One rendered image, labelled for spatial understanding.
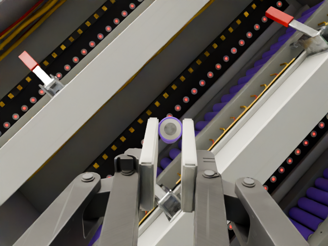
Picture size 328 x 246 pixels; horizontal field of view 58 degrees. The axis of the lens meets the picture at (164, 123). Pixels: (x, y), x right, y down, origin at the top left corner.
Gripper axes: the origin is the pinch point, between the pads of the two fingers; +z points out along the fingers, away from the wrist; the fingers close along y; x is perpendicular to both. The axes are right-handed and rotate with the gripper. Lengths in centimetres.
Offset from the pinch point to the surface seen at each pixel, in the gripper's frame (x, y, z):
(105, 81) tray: 0.9, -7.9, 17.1
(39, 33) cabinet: 4.2, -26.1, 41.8
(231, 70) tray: -0.8, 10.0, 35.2
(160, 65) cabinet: -0.8, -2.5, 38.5
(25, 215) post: -21.5, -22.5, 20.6
